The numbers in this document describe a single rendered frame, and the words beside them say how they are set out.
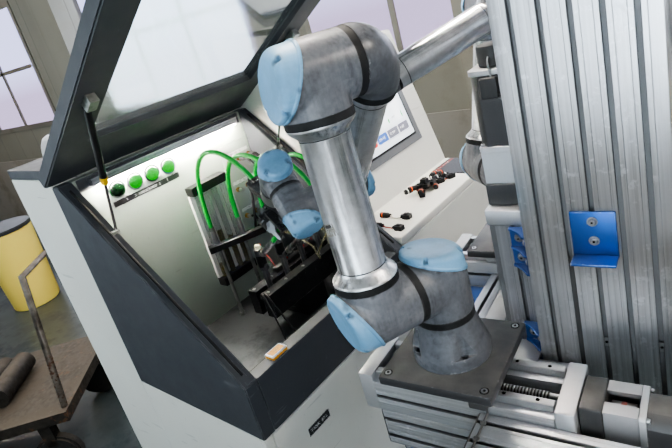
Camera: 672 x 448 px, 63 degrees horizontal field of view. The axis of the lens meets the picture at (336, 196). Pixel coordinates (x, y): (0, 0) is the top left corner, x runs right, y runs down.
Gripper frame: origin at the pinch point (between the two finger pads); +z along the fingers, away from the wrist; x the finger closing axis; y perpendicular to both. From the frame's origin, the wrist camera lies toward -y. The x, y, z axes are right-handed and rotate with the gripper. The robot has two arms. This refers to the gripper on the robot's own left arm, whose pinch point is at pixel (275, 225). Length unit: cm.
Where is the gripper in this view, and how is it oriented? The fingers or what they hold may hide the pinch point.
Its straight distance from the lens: 148.7
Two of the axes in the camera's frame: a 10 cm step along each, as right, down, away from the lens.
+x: 7.4, -5.8, 3.5
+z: -0.5, 4.7, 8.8
